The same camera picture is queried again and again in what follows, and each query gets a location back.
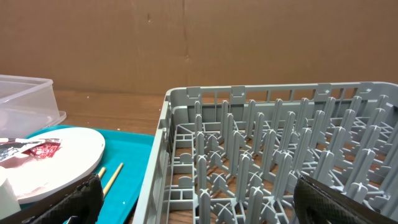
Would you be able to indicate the red silver foil wrapper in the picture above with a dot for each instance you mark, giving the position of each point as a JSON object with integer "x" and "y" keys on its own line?
{"x": 41, "y": 148}

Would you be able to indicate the clear plastic bin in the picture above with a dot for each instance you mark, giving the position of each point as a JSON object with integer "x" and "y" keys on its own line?
{"x": 27, "y": 105}

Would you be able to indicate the white paper cup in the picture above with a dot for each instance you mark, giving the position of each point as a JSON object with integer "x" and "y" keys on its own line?
{"x": 8, "y": 201}

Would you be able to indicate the grey plastic dish rack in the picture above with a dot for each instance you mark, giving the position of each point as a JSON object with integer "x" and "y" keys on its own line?
{"x": 233, "y": 154}

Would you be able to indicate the left wooden chopstick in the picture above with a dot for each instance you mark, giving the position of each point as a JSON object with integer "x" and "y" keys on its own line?
{"x": 101, "y": 172}

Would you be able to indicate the white round plate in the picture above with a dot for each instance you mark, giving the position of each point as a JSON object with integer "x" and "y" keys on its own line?
{"x": 33, "y": 179}

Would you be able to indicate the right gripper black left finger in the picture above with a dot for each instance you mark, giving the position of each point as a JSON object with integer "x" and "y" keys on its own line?
{"x": 80, "y": 202}

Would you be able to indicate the wooden chopstick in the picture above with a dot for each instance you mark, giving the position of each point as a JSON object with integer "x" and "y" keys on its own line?
{"x": 101, "y": 172}
{"x": 112, "y": 179}

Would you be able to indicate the right wooden chopstick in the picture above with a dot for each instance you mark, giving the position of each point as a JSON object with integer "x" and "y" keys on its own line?
{"x": 112, "y": 179}

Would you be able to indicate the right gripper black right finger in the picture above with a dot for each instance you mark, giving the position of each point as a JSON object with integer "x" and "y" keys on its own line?
{"x": 315, "y": 202}

